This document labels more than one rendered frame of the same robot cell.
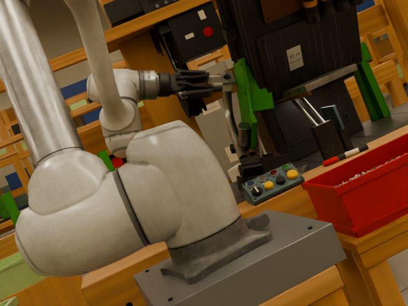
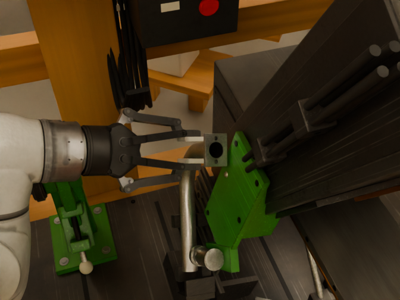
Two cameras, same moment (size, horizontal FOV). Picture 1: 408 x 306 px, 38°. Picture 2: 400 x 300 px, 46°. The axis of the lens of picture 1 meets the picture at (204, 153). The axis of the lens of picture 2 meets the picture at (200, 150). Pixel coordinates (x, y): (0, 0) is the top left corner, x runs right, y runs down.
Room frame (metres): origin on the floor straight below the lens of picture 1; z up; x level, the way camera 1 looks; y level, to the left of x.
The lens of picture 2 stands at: (1.37, -0.05, 1.80)
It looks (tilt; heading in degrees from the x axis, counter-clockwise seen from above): 47 degrees down; 351
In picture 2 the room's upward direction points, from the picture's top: straight up
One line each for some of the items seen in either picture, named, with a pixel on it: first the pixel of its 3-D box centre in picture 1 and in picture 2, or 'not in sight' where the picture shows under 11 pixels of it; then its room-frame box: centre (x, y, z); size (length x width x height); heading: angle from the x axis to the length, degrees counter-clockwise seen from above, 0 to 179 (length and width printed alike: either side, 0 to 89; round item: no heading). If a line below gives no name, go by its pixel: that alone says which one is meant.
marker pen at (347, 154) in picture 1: (345, 155); not in sight; (1.64, -0.35, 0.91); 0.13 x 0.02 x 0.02; 82
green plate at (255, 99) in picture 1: (252, 90); (250, 194); (1.84, -0.21, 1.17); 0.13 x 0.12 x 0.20; 99
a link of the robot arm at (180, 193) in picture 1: (175, 180); not in sight; (1.13, 0.07, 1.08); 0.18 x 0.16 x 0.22; 95
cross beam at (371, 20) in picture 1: (235, 79); (209, 25); (2.27, -0.22, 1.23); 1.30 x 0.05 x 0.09; 99
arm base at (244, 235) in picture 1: (218, 238); not in sight; (1.14, 0.04, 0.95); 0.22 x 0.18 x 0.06; 112
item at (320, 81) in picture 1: (308, 86); (334, 208); (1.82, -0.37, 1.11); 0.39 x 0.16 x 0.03; 9
